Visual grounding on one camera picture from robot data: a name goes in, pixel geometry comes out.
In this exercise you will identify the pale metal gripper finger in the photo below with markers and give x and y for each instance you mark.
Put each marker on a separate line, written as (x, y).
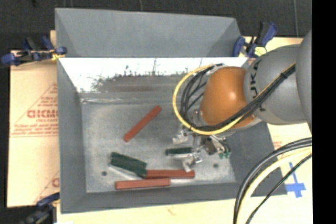
(179, 137)
(192, 162)

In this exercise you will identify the dark green block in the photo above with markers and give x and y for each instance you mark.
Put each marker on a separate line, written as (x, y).
(178, 151)
(130, 158)
(127, 166)

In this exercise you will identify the red-brown flat block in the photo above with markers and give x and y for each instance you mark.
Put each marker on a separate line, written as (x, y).
(143, 183)
(170, 174)
(142, 123)

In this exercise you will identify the grey metal bin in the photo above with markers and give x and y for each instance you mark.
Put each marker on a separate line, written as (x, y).
(147, 123)

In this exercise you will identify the brown cardboard board, red print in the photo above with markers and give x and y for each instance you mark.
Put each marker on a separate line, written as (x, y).
(31, 144)

